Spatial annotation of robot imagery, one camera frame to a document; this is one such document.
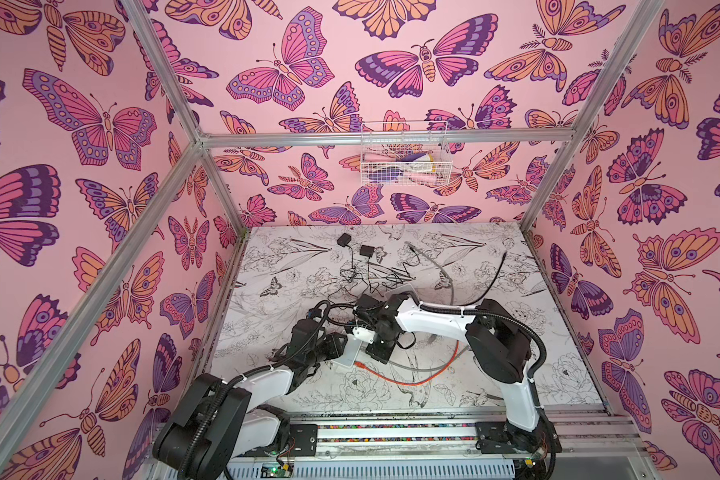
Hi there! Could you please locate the red ethernet cable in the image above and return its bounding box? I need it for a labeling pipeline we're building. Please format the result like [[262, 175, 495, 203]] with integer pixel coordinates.
[[357, 340, 461, 386]]

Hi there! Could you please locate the black power adapter cable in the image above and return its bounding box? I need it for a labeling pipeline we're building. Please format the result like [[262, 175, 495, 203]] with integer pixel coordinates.
[[329, 245, 367, 301]]

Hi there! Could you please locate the white network switch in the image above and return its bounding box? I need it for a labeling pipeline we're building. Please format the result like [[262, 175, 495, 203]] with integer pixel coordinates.
[[334, 336, 365, 369]]

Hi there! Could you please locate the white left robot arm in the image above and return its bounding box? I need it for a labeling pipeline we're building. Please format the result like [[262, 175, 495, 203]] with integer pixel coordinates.
[[151, 318, 348, 479]]

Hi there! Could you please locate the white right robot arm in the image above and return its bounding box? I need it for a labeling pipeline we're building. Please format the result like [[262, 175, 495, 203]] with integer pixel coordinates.
[[353, 291, 560, 459]]

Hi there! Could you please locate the black power adapter right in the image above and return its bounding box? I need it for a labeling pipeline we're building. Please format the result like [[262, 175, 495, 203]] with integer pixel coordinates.
[[359, 245, 375, 258]]

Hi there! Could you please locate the black power adapter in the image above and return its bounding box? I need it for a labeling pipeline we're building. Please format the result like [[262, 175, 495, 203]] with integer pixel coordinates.
[[359, 245, 375, 258], [337, 233, 352, 248]]

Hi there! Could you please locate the black power adapter left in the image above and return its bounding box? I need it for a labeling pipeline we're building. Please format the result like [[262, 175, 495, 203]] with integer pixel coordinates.
[[337, 233, 352, 248]]

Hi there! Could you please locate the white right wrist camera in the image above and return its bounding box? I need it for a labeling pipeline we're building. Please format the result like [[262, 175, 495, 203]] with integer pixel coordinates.
[[352, 327, 376, 344]]

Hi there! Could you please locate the black ethernet cable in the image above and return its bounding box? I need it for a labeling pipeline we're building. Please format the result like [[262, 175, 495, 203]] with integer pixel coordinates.
[[458, 251, 509, 307]]

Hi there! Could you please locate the grey slotted cable duct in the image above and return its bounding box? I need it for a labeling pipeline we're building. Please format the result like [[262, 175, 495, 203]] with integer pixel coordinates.
[[228, 459, 516, 479]]

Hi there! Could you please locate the wire basket on wall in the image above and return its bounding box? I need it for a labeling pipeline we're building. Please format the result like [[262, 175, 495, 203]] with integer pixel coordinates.
[[358, 121, 453, 188]]

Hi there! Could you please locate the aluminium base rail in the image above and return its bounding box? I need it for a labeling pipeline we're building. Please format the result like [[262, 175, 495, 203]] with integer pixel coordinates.
[[228, 411, 658, 479]]

